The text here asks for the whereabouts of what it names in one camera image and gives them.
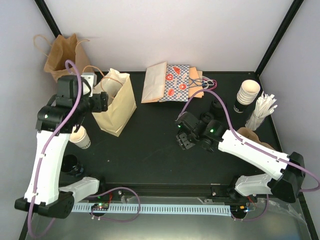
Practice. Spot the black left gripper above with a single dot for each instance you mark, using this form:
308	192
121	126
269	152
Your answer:
101	102

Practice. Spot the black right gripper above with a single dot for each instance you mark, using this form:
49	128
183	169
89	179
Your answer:
184	143

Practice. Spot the cream paper bag with handles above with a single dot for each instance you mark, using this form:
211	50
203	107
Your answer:
121	102

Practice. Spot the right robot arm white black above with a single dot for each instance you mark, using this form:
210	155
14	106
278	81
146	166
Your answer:
281	177

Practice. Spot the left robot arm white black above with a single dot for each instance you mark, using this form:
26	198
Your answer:
43	195

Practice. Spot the tall black lid stack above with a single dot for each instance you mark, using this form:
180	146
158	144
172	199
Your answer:
217	109

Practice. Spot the left stack of paper cups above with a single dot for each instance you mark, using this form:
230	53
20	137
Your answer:
80	138

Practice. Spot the brown flat paper bag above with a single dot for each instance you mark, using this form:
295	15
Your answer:
194	84

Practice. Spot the blue checkered paper bag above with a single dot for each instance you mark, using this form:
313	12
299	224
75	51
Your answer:
176	88

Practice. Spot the white flat paper bag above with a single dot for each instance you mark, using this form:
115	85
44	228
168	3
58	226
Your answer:
154	83

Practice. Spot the standing brown paper bag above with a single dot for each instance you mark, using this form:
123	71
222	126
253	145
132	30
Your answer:
62	49

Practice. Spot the stack of white paper cups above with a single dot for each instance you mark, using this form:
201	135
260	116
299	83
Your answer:
247	93

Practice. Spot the glass of wrapped stirrers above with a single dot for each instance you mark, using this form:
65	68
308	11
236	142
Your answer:
264	106

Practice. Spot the small circuit board with LEDs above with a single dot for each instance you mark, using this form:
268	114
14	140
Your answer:
100	207

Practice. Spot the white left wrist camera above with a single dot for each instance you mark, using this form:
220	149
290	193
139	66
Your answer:
89	81

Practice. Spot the black left frame post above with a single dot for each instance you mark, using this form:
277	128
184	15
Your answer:
48	17

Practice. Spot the black frame post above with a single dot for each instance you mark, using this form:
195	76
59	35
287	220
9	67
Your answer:
283	27
48	17

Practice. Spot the light blue slotted cable duct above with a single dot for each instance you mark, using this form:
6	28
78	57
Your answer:
167	209

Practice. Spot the black right frame post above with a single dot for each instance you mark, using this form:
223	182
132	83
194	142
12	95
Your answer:
283	27

